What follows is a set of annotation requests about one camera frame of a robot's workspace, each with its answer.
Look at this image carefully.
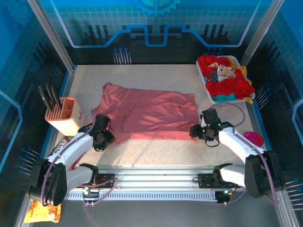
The pink t-shirt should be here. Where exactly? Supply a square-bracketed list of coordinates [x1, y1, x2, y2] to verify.
[91, 82, 199, 145]

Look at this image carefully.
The yellow garment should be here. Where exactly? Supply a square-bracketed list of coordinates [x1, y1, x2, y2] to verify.
[229, 59, 254, 105]

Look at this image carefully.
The red printed t-shirt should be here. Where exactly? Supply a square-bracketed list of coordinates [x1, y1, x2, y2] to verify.
[198, 54, 256, 100]

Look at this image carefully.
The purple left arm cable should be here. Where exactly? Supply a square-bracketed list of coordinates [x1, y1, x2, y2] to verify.
[40, 112, 119, 207]

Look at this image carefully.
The aluminium mounting rail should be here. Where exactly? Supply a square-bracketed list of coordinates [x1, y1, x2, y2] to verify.
[67, 165, 247, 191]

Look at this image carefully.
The white slotted cable duct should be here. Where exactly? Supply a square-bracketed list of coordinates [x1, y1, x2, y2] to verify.
[63, 191, 218, 201]

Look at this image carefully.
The teal garment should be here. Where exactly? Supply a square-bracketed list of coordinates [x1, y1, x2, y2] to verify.
[211, 93, 236, 102]

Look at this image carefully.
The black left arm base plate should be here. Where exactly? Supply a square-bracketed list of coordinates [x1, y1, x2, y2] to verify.
[93, 174, 116, 189]

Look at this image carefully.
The small black controller board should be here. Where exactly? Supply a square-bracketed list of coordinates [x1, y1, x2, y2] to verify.
[215, 189, 234, 204]

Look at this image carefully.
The aluminium frame post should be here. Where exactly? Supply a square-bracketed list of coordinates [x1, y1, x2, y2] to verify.
[26, 0, 78, 73]
[238, 0, 285, 69]

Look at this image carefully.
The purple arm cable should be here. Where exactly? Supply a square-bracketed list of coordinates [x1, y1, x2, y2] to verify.
[40, 112, 119, 207]
[213, 102, 279, 205]

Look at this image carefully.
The pink plastic cup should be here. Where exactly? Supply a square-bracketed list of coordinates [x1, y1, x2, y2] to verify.
[242, 131, 265, 148]

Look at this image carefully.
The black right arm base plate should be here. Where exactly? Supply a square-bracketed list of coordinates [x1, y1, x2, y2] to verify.
[197, 174, 217, 189]

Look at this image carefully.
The yellow snack bag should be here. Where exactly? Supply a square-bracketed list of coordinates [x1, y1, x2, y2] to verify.
[23, 200, 62, 223]

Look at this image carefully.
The peach knife block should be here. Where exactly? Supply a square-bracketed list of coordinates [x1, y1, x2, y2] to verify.
[45, 96, 80, 137]

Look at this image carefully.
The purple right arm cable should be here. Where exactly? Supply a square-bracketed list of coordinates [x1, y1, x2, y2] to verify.
[213, 102, 279, 205]

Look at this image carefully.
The black knife handle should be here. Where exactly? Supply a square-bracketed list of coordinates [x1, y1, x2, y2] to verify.
[51, 84, 63, 111]
[46, 83, 59, 111]
[38, 85, 54, 112]

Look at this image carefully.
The white plastic bin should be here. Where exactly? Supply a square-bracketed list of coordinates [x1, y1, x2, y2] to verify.
[196, 55, 256, 104]

